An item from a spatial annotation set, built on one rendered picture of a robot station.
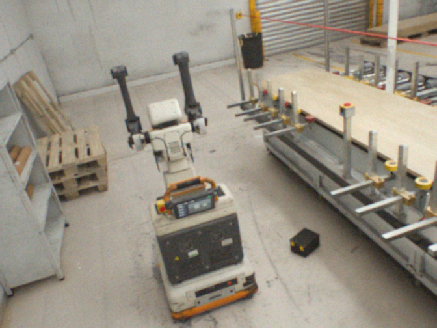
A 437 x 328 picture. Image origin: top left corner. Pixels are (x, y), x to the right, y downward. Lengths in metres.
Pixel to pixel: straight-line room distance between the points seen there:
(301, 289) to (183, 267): 0.87
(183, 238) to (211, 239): 0.19
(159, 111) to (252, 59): 6.51
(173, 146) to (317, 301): 1.43
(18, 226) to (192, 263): 1.42
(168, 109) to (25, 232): 1.54
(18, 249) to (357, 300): 2.55
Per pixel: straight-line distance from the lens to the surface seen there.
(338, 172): 2.87
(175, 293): 2.68
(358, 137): 2.91
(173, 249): 2.53
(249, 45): 8.88
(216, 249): 2.62
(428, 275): 2.90
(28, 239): 3.41
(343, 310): 2.82
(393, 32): 3.71
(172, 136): 2.55
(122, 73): 2.69
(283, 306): 2.84
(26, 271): 3.59
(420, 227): 2.12
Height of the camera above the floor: 2.09
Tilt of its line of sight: 27 degrees down
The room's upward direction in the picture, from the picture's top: 10 degrees counter-clockwise
